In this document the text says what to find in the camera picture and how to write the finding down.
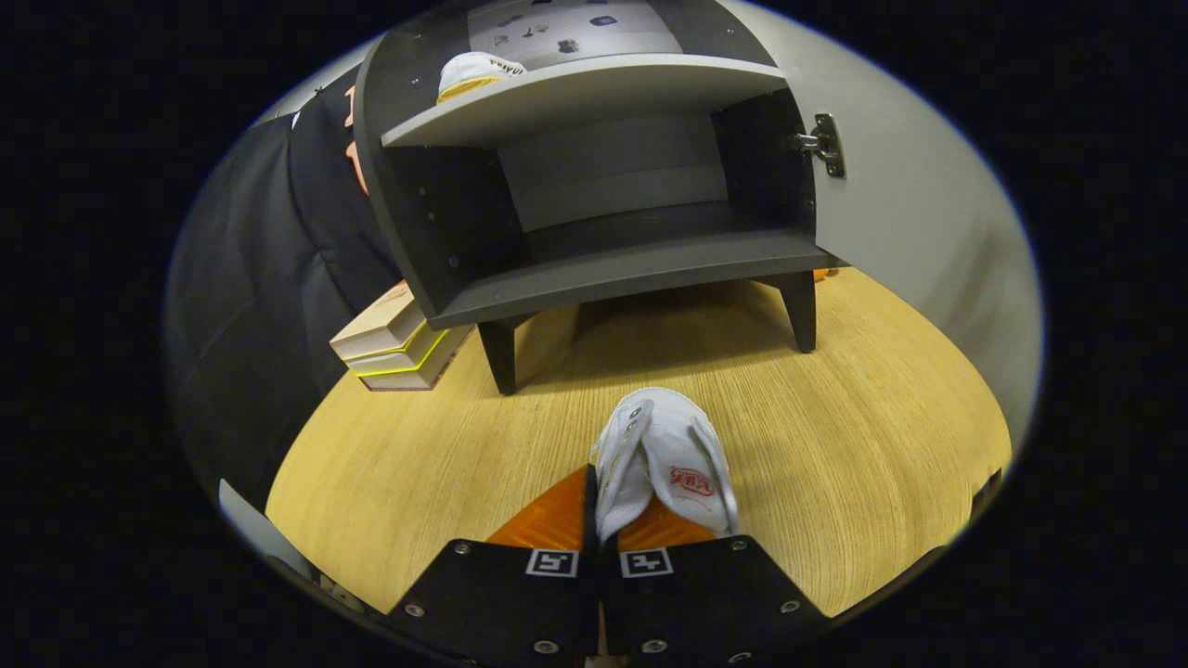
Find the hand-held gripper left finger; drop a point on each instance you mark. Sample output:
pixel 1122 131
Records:
pixel 591 515

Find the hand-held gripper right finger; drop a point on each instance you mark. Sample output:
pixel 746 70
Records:
pixel 705 594

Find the white canvas shoe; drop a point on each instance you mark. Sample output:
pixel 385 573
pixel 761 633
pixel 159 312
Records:
pixel 668 445
pixel 469 72

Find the dark grey shoe cabinet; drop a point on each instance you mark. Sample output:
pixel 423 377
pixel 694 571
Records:
pixel 631 264

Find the metal door hinge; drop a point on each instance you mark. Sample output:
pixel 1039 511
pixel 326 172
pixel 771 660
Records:
pixel 829 144

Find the thick pale book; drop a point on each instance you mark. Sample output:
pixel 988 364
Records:
pixel 408 378

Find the yellow edged book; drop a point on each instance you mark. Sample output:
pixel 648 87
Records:
pixel 394 357

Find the beige cover book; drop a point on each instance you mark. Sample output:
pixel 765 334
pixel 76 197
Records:
pixel 376 329

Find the black backdrop cloth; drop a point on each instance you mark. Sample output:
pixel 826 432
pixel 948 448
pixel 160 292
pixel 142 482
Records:
pixel 241 325

